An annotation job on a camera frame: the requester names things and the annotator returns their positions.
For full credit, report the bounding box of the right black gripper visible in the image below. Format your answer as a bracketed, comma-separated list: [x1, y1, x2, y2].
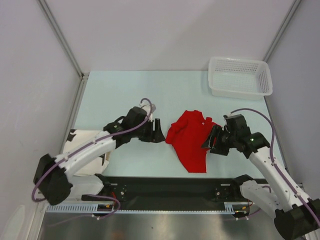
[200, 124, 238, 156]

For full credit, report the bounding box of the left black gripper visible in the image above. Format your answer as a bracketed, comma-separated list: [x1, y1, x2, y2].
[131, 117, 165, 143]

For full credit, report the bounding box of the red t shirt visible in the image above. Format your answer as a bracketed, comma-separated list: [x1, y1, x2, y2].
[165, 110, 216, 174]

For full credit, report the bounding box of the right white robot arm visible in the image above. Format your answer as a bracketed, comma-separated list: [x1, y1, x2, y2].
[202, 111, 320, 240]

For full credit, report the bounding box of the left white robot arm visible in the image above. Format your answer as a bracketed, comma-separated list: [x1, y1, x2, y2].
[31, 103, 165, 206]

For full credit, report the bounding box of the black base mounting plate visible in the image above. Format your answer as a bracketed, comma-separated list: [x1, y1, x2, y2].
[82, 176, 261, 212]

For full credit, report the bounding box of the white perforated plastic basket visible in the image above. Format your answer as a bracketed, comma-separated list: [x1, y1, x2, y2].
[207, 57, 273, 100]

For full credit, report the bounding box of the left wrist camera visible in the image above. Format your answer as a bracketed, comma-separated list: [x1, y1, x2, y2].
[139, 103, 157, 120]

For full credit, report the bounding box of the white slotted cable duct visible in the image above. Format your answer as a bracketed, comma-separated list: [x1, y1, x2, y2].
[45, 201, 249, 215]

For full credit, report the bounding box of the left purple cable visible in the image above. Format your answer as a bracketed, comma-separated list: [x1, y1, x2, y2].
[31, 97, 153, 203]

